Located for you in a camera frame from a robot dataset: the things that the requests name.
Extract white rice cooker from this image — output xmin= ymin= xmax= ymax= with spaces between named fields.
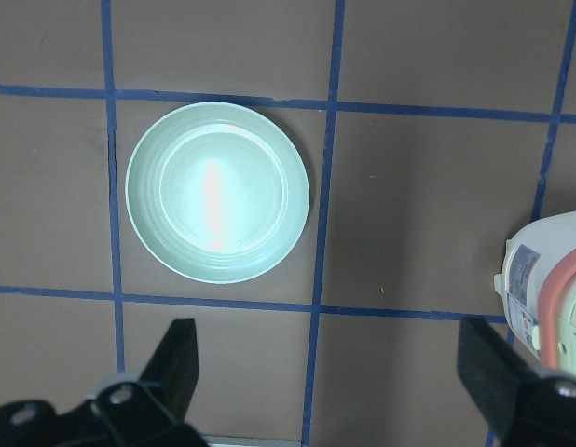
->
xmin=494 ymin=211 xmax=576 ymax=376

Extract light green plate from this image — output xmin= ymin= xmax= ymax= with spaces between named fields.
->
xmin=125 ymin=102 xmax=310 ymax=284

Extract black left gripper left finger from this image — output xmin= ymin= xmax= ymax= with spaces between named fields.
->
xmin=90 ymin=318 xmax=199 ymax=447

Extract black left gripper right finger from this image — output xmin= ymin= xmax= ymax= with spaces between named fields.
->
xmin=457 ymin=317 xmax=576 ymax=446

